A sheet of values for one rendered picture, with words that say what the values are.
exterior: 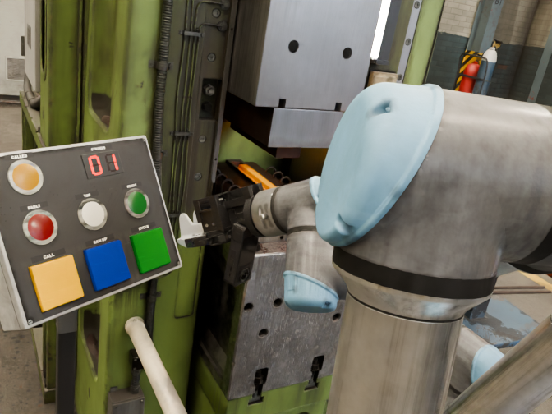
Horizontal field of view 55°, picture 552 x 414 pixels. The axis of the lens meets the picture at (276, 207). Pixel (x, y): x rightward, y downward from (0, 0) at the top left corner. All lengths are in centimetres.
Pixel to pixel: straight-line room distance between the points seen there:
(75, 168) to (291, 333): 78
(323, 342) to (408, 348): 122
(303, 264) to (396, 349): 36
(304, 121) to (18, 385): 154
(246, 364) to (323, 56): 82
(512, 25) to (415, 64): 885
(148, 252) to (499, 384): 64
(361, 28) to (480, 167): 101
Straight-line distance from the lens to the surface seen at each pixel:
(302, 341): 154
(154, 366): 135
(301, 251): 72
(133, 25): 124
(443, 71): 961
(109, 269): 100
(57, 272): 95
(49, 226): 95
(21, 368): 240
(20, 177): 95
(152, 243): 106
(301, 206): 75
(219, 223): 86
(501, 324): 173
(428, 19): 167
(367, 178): 32
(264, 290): 136
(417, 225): 34
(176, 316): 156
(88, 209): 99
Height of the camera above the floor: 149
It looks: 21 degrees down
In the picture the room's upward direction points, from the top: 10 degrees clockwise
